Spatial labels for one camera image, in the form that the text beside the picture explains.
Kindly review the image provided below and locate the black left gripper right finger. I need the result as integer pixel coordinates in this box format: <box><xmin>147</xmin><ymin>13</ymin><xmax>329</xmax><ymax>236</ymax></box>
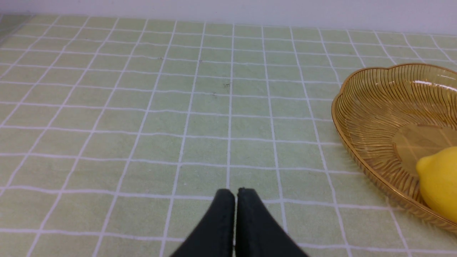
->
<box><xmin>236</xmin><ymin>187</ymin><xmax>307</xmax><ymax>257</ymax></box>

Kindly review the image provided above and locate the amber transparent fruit bowl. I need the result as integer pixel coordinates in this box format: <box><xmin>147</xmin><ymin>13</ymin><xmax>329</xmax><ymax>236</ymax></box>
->
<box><xmin>331</xmin><ymin>63</ymin><xmax>457</xmax><ymax>233</ymax></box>

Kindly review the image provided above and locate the yellow lemon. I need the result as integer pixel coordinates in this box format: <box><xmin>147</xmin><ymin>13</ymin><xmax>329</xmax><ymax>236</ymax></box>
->
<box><xmin>416</xmin><ymin>147</ymin><xmax>457</xmax><ymax>221</ymax></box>

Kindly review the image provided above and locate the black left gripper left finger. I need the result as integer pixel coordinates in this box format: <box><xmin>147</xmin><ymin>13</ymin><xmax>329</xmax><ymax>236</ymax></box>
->
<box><xmin>171</xmin><ymin>189</ymin><xmax>235</xmax><ymax>257</ymax></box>

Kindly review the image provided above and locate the green checkered tablecloth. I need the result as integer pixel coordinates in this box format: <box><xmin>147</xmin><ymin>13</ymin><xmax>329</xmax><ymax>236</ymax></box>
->
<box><xmin>0</xmin><ymin>14</ymin><xmax>456</xmax><ymax>257</ymax></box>

